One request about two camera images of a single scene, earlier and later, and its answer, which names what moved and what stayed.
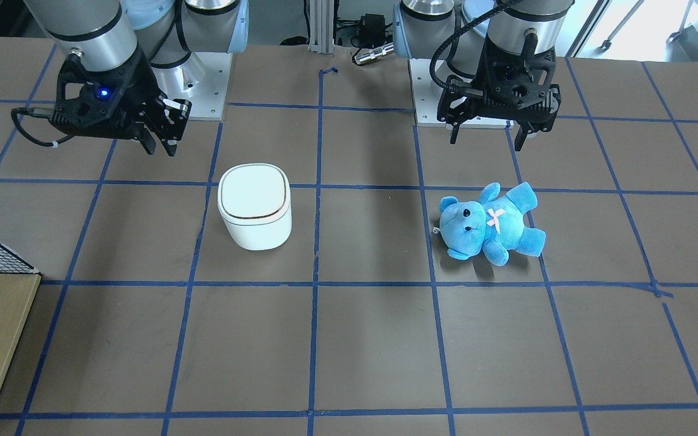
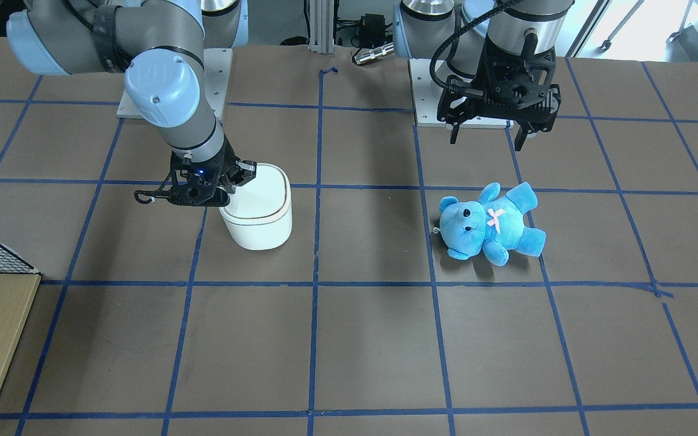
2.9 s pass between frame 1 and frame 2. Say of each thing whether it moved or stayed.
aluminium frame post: stayed
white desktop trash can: stayed
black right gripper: moved
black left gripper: stayed
